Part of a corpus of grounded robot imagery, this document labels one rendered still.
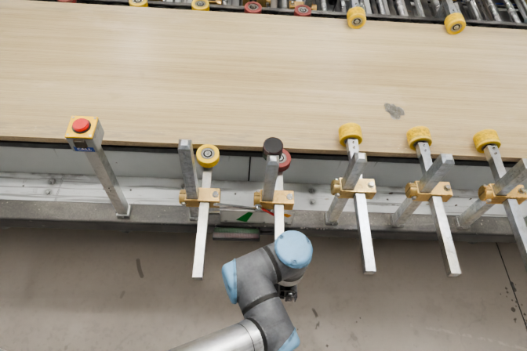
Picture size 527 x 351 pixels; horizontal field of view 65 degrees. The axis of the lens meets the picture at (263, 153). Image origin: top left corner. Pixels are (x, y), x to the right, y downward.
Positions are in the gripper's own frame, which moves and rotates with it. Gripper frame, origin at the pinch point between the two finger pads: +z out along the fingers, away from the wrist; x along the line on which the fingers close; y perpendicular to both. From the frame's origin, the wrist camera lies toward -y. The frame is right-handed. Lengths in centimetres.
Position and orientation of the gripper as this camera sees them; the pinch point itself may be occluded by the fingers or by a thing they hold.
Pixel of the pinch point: (279, 285)
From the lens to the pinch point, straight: 132.9
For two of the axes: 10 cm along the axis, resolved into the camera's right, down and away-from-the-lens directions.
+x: 10.0, 0.5, 0.5
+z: -0.7, 5.7, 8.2
